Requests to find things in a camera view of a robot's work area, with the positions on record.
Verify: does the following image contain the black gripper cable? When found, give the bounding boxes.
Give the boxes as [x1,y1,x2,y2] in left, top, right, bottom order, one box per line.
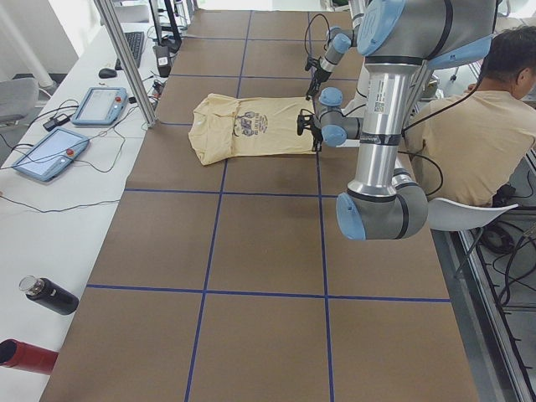
[304,13,332,59]

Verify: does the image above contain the black label printer box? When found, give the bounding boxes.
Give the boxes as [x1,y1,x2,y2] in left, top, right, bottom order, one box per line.
[152,45,172,78]

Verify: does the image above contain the black keyboard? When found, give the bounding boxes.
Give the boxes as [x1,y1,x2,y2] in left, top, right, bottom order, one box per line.
[124,31,145,68]

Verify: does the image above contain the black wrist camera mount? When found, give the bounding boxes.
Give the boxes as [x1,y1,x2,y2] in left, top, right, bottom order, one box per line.
[305,57,320,71]

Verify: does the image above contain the black power adapter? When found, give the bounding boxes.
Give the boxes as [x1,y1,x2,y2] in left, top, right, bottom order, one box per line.
[43,115,70,131]

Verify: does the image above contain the blue teach pendant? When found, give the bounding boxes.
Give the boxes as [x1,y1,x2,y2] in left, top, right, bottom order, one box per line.
[11,127,90,183]
[70,86,128,126]

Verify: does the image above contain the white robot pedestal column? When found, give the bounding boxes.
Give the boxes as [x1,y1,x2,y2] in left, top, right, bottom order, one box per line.
[343,63,369,124]

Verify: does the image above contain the beige long sleeve shirt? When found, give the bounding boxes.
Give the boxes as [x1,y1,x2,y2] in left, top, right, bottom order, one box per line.
[188,93,312,166]

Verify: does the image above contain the lower blue teach pendant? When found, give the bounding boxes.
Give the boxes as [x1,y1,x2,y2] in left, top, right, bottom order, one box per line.
[11,127,90,183]

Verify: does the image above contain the aluminium frame post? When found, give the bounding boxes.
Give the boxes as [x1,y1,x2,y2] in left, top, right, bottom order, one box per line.
[94,0,157,128]

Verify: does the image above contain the black computer mouse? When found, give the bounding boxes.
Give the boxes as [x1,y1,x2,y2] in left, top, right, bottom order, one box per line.
[98,68,117,80]

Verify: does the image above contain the upper blue teach pendant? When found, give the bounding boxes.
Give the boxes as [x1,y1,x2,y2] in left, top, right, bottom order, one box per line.
[70,86,128,126]

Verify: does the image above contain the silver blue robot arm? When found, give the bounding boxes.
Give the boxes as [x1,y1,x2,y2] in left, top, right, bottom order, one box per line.
[304,13,358,101]
[312,1,498,240]

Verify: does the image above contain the white chair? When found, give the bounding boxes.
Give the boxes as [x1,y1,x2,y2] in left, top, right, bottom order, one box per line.
[423,196,519,280]

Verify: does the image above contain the red water bottle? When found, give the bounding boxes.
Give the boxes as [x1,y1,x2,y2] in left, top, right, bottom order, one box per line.
[1,339,59,375]

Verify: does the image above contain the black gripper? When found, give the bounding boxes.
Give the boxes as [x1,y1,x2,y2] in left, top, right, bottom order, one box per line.
[306,65,332,101]
[311,126,323,152]

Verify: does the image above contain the person in beige shirt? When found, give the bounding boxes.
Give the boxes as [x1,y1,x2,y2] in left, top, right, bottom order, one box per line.
[405,26,535,207]

